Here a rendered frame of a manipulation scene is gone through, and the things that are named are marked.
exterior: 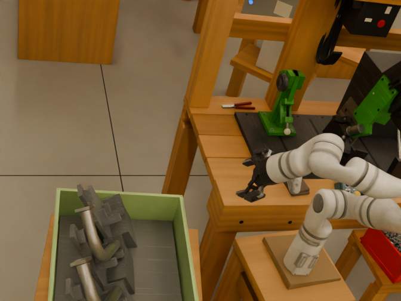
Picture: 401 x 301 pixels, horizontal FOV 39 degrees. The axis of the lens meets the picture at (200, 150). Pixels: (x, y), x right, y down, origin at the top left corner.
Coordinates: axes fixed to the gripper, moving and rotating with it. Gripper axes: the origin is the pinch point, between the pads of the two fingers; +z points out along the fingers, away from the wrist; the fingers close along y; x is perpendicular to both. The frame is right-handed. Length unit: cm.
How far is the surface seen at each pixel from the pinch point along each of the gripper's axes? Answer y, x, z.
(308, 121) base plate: -66, 65, 52
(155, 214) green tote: 3.6, 1.3, 48.6
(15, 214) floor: -8, -14, 174
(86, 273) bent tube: 36.5, -31.9, 10.0
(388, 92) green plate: -65, 64, 8
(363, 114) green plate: -60, 66, 21
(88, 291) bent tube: 40, -30, 10
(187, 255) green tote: 18.5, 4.6, 27.0
